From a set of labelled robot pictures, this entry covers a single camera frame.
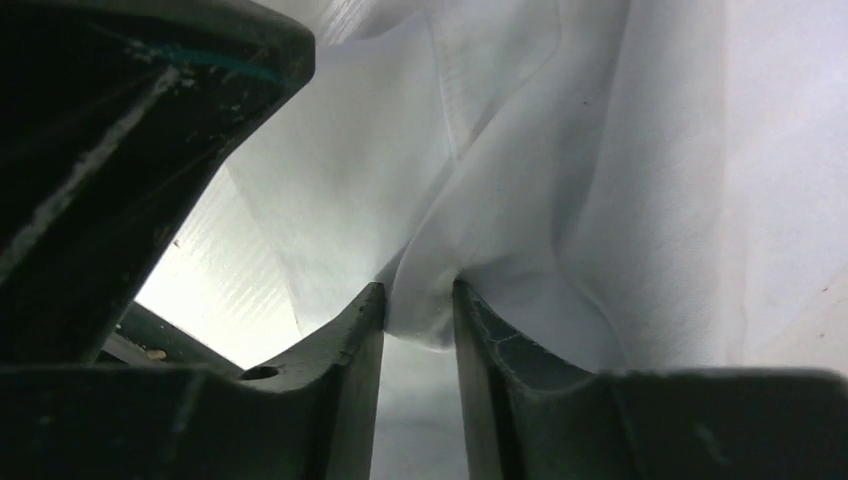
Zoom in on white skirt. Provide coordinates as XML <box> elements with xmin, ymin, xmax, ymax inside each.
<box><xmin>225</xmin><ymin>0</ymin><xmax>848</xmax><ymax>480</ymax></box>

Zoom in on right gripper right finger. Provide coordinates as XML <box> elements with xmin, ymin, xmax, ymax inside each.
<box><xmin>453</xmin><ymin>282</ymin><xmax>847</xmax><ymax>479</ymax></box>

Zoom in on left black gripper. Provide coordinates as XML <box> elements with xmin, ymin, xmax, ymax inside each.
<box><xmin>1</xmin><ymin>1</ymin><xmax>316</xmax><ymax>365</ymax></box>

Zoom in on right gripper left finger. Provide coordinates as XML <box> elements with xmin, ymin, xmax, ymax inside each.
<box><xmin>1</xmin><ymin>283</ymin><xmax>386</xmax><ymax>479</ymax></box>

